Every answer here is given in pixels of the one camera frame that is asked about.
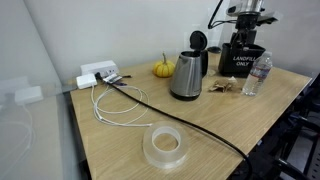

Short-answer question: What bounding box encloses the thin white charging cable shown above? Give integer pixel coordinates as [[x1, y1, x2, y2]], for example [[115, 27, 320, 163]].
[[90, 84, 154, 128]]

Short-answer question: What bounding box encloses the clear tape roll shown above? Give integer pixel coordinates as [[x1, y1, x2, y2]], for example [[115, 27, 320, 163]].
[[142, 120, 189, 170]]

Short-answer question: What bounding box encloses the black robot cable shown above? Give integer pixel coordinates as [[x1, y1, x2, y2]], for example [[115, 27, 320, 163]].
[[207, 0, 238, 30]]

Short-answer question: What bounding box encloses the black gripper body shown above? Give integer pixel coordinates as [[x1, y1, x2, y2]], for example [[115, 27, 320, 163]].
[[230, 13, 258, 48]]

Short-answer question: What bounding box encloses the small yellow pumpkin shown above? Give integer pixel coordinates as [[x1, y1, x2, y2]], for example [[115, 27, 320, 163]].
[[152, 51, 176, 79]]

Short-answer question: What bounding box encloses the small silver usb adapter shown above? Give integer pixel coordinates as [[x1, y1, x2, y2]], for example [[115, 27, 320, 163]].
[[103, 73, 123, 84]]

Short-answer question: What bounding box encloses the white partition board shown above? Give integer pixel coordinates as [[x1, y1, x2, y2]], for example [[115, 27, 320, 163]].
[[0, 0, 88, 180]]

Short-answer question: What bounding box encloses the brown paper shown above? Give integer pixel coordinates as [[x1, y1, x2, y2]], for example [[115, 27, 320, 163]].
[[208, 76, 243, 94]]

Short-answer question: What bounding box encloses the black metal chair frame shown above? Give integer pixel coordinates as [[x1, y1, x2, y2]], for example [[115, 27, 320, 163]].
[[266, 73, 320, 180]]

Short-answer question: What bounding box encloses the white power strip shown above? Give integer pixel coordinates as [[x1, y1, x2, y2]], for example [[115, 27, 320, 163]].
[[80, 59, 120, 78]]

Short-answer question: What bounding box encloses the black landfill bin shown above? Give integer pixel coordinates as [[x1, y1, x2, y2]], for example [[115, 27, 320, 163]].
[[217, 42, 267, 79]]

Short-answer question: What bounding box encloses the black round kettle base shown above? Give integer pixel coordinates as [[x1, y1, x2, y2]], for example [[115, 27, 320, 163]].
[[207, 46, 222, 55]]

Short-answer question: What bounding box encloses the white square power adapter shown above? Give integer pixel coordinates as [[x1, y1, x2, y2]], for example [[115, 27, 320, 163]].
[[75, 73, 98, 90]]

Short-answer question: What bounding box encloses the stainless steel electric kettle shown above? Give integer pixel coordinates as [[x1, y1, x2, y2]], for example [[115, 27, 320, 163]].
[[169, 30, 209, 102]]

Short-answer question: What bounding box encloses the thick black power cable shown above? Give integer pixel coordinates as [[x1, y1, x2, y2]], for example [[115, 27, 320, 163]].
[[94, 72, 253, 180]]

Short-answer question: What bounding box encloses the clear plastic water bottle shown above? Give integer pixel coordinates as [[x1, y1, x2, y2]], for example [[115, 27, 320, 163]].
[[241, 50, 273, 98]]

